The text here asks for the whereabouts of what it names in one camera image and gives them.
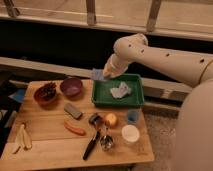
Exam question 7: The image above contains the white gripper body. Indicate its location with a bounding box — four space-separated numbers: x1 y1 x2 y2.
104 54 129 74

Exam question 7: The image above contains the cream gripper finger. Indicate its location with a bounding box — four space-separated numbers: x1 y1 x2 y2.
111 72 123 78
102 68 111 80

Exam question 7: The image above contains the blue sponge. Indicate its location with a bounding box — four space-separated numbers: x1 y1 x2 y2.
91 68 107 81

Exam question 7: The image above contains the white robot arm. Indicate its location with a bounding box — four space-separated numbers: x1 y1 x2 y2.
103 34 213 171

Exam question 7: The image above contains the green plastic tray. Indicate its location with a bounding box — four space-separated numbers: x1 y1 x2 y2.
92 74 144 108

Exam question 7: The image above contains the crumpled white cloth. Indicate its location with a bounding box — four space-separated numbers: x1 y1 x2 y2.
110 82 132 99

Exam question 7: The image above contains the purple bowl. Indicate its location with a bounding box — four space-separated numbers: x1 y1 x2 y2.
60 77 83 97

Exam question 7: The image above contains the blue cup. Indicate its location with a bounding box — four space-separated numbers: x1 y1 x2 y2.
126 110 139 124

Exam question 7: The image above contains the grey eraser block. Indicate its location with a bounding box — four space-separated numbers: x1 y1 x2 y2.
64 103 83 119

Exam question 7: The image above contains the white round container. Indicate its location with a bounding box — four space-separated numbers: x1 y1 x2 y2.
121 125 140 144

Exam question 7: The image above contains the red-brown bowl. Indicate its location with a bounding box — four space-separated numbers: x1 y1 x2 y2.
34 85 57 106

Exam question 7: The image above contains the orange carrot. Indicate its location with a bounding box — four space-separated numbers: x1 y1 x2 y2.
64 122 86 136

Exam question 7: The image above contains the metal measuring spoon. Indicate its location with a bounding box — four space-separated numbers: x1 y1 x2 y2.
100 121 114 151

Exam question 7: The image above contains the wooden board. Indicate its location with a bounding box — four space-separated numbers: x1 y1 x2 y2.
0 80 154 171

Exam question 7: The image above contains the blue object at left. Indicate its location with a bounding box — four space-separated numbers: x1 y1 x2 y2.
10 89 26 103

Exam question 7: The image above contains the peeled banana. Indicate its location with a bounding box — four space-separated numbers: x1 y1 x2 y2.
12 123 32 154

